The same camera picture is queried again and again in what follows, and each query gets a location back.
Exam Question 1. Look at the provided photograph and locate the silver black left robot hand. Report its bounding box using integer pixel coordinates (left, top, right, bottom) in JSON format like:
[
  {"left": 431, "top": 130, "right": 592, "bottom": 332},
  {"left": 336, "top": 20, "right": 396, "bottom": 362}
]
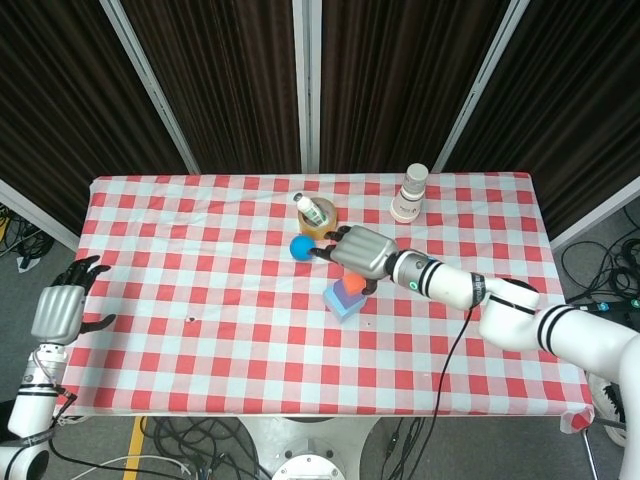
[{"left": 30, "top": 254, "right": 117, "bottom": 346}]

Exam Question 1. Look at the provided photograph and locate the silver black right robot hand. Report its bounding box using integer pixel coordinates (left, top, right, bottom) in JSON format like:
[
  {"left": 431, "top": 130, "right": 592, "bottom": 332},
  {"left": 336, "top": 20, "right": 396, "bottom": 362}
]
[{"left": 312, "top": 224, "right": 400, "bottom": 296}]

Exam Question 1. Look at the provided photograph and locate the purple block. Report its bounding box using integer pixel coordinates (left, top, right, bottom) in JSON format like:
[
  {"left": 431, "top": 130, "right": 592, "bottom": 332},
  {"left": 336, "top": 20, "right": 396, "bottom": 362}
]
[{"left": 333, "top": 277, "right": 366, "bottom": 309}]

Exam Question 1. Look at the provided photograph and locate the white silver robot base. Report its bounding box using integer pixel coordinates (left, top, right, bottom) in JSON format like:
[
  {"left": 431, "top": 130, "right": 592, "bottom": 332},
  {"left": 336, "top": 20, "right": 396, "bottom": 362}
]
[{"left": 239, "top": 414, "right": 382, "bottom": 480}]

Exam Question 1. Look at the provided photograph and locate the amber packing tape roll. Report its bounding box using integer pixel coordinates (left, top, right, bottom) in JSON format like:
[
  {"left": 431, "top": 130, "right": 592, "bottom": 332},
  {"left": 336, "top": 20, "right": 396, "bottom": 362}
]
[{"left": 297, "top": 196, "right": 339, "bottom": 239}]

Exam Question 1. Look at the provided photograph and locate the light blue block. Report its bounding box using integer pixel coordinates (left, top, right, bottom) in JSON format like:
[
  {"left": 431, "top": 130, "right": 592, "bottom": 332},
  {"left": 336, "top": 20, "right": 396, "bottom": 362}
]
[{"left": 322, "top": 286, "right": 367, "bottom": 324}]

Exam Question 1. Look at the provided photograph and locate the blue ball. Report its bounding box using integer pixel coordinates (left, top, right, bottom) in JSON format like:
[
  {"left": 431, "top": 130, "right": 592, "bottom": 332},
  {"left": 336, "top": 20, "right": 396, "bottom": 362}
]
[{"left": 289, "top": 235, "right": 318, "bottom": 263}]

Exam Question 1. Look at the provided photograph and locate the small white green-label bottle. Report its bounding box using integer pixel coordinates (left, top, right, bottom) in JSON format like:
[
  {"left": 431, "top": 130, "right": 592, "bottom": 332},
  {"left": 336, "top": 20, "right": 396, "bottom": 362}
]
[{"left": 292, "top": 192, "right": 327, "bottom": 226}]

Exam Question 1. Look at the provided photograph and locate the grey upturned paper cup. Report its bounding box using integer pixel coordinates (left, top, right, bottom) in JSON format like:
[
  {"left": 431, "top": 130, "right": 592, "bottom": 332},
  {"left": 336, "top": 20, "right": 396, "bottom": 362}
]
[{"left": 403, "top": 162, "right": 430, "bottom": 197}]

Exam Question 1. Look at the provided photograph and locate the red white checkered tablecloth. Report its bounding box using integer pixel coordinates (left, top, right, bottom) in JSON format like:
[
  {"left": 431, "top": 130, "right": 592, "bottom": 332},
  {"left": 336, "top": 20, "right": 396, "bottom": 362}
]
[{"left": 64, "top": 172, "right": 596, "bottom": 434}]

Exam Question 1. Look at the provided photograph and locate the black power strip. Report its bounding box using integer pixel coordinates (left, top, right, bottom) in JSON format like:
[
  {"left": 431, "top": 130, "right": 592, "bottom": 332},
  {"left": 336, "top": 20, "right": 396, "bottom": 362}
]
[{"left": 566, "top": 298, "right": 640, "bottom": 315}]

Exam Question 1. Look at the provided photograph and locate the white black-laced shoe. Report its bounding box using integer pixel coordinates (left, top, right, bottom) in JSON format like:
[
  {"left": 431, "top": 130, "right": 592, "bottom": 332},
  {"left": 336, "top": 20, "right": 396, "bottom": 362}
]
[{"left": 587, "top": 370, "right": 627, "bottom": 445}]

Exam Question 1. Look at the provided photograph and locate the grey table leg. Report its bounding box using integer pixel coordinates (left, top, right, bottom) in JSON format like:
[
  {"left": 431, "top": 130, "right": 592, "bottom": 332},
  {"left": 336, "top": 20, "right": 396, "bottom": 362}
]
[{"left": 582, "top": 432, "right": 601, "bottom": 480}]

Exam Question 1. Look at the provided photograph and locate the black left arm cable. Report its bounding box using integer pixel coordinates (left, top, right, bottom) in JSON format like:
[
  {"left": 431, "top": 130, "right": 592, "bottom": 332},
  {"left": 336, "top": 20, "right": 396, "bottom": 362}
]
[{"left": 47, "top": 387, "right": 166, "bottom": 480}]

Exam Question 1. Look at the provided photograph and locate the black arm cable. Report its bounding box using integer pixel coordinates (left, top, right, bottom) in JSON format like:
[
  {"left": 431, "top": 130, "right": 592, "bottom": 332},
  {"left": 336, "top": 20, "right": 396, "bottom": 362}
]
[
  {"left": 47, "top": 387, "right": 166, "bottom": 480},
  {"left": 430, "top": 299, "right": 476, "bottom": 480}
]

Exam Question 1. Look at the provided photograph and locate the black floor cable bundle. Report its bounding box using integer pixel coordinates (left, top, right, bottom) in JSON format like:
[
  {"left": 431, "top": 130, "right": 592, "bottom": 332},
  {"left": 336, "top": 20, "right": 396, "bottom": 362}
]
[
  {"left": 559, "top": 207, "right": 640, "bottom": 301},
  {"left": 0, "top": 204, "right": 55, "bottom": 272},
  {"left": 142, "top": 417, "right": 274, "bottom": 480}
]

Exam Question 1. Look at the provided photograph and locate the white aluminium partition post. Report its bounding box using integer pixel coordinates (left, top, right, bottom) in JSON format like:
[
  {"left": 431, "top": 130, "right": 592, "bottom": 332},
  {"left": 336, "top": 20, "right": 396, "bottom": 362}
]
[
  {"left": 0, "top": 178, "right": 81, "bottom": 251},
  {"left": 432, "top": 0, "right": 526, "bottom": 174},
  {"left": 549, "top": 177, "right": 640, "bottom": 251},
  {"left": 98, "top": 0, "right": 201, "bottom": 175},
  {"left": 292, "top": 0, "right": 322, "bottom": 174}
]

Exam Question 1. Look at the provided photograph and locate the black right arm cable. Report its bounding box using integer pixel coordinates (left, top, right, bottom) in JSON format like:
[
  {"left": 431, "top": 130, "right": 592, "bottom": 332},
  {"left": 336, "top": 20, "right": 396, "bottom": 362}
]
[{"left": 430, "top": 299, "right": 476, "bottom": 480}]

